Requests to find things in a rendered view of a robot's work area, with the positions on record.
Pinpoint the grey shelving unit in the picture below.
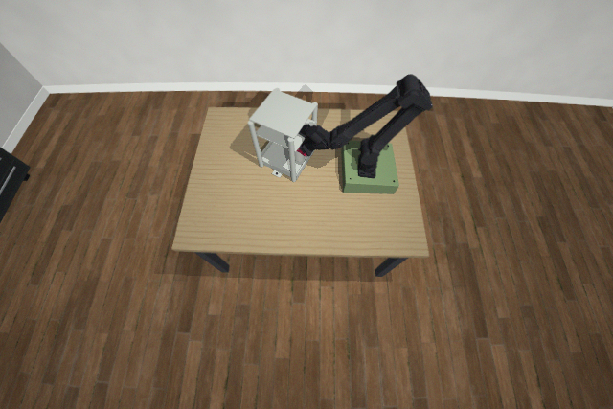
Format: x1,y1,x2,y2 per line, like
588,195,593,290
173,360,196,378
248,88,318,182

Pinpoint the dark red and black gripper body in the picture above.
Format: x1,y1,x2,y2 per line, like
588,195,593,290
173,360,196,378
299,138,319,156

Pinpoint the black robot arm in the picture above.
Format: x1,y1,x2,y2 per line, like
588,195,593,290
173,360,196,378
298,74,433,178

